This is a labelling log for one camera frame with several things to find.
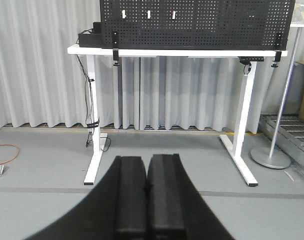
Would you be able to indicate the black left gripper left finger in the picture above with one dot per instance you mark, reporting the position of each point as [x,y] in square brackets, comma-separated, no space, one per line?
[115,209]

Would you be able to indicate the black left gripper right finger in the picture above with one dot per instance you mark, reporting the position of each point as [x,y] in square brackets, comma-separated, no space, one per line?
[176,210]

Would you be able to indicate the white standing desk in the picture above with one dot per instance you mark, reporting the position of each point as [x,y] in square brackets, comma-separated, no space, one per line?
[234,148]

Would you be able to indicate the silver round-base pole stand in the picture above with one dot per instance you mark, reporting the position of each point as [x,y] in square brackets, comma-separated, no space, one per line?
[271,157]

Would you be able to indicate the metal floor grating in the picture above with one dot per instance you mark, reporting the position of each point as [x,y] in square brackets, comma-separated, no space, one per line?
[290,139]

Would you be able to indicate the white curtain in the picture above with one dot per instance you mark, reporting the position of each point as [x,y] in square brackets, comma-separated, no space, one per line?
[41,83]

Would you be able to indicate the black box on desk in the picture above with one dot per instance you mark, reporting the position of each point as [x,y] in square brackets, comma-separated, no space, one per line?
[91,38]

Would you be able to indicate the black left panel clamp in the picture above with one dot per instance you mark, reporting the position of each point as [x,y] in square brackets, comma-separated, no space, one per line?
[115,47]

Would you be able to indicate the black panel clamp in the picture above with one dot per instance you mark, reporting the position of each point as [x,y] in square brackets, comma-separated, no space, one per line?
[115,47]
[277,49]

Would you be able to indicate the black perforated pegboard panel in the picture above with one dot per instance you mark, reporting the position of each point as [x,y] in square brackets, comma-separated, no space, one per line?
[241,25]

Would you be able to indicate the black right panel clamp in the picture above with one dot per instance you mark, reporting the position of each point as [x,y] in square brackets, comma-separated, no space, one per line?
[277,49]

